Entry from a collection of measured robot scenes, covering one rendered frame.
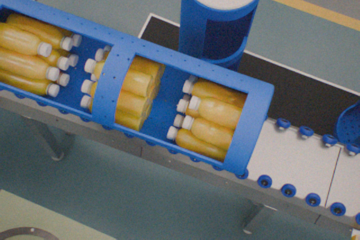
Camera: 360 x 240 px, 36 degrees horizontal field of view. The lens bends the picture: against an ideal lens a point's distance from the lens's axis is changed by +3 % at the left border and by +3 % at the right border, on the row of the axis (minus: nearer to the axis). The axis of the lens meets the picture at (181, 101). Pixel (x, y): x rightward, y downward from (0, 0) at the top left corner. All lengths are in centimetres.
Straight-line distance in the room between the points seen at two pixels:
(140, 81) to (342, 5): 184
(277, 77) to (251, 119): 128
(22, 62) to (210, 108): 57
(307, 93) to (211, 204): 72
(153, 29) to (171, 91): 107
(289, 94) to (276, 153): 97
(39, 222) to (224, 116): 59
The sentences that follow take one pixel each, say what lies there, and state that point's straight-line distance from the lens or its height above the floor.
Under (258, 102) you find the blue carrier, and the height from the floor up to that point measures 123.
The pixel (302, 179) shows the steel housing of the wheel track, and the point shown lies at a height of 93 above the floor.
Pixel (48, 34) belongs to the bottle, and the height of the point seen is 114.
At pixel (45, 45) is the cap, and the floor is 117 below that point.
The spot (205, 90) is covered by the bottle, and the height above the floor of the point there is 114.
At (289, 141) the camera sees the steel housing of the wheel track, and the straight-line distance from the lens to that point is 181.
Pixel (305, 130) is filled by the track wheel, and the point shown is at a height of 98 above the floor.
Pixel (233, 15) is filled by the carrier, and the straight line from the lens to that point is 189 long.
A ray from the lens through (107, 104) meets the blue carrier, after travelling 154.
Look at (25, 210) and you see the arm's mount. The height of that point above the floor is 107.
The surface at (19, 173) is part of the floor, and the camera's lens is 278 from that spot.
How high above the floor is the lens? 262
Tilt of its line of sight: 69 degrees down
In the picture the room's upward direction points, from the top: 4 degrees clockwise
